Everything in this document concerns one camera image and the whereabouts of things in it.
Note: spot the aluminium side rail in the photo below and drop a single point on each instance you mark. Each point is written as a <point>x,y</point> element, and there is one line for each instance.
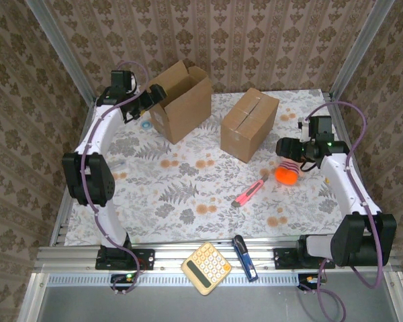
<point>341,131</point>

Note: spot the doll with orange pants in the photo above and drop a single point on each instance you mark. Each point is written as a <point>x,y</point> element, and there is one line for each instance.
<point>285,176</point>

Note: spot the yellow calculator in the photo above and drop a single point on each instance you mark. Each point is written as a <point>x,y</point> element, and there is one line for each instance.
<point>206,266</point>

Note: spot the right controller board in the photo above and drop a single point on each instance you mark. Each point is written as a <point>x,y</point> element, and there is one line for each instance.
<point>309,280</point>

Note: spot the left controller board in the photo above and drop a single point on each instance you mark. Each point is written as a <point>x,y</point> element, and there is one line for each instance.
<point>121,277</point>

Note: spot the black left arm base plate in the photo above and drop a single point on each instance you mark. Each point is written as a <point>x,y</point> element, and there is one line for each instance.
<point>147,255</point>

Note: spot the blue black stapler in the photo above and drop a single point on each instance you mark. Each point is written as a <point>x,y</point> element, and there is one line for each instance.
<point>245,258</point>

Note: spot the brown cardboard box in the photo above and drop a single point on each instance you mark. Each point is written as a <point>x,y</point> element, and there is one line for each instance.
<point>245,134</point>
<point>188,114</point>

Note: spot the small blue tape roll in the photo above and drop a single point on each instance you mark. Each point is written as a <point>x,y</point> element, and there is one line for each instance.
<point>146,125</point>

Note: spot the pink utility knife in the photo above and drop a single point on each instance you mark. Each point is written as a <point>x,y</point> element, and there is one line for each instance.
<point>248,192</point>

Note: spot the aluminium corner post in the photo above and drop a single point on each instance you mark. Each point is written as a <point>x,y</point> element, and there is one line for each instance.
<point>66,57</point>
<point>359,50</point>

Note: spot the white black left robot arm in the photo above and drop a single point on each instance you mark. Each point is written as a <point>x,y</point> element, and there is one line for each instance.
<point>107,134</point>

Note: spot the controller board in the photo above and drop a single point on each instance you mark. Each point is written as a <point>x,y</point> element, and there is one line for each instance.
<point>309,280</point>
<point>121,277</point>

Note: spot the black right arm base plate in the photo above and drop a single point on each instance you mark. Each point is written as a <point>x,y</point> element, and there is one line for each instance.
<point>282,258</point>

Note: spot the long aluminium base rail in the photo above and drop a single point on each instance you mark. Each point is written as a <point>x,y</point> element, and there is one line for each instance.
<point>168,260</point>

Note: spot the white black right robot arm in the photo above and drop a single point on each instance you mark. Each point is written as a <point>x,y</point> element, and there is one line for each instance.
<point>339,188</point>

